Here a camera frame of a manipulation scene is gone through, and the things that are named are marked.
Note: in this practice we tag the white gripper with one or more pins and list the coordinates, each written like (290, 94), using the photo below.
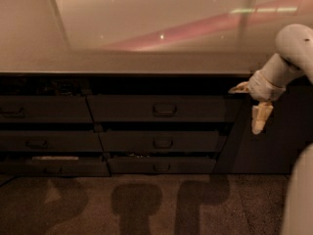
(264, 86)

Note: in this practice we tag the dark drawer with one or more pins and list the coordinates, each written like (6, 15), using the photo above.
(49, 141)
(26, 166)
(162, 165)
(162, 141)
(140, 108)
(44, 109)

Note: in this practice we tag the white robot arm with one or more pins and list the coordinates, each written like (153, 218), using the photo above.
(293, 59)

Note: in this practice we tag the pale flat item bottom drawer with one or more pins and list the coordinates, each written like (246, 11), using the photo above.
(55, 158)

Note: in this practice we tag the dark items in left drawer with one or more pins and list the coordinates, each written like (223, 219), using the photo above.
(39, 86)

